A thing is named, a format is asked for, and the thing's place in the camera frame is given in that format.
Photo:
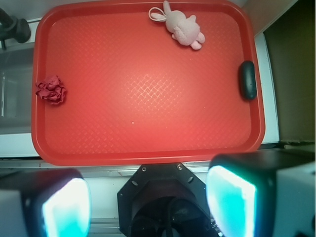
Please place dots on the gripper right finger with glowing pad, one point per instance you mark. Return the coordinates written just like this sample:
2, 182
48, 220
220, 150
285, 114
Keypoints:
266, 193

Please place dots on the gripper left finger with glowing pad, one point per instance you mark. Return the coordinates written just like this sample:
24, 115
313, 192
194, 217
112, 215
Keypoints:
44, 203

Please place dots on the pink plush bunny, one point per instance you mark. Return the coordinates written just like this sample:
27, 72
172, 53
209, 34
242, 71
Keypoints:
185, 30

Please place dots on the black oval case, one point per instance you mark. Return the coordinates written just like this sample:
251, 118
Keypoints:
247, 80

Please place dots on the crumpled red cloth flower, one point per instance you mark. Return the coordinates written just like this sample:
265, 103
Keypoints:
52, 90

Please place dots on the red plastic tray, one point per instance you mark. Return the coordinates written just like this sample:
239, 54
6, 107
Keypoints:
134, 94

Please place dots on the dark brown cardboard box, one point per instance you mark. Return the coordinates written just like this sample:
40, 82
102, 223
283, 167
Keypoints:
291, 43

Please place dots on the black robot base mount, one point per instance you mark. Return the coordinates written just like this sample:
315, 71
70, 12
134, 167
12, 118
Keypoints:
164, 200

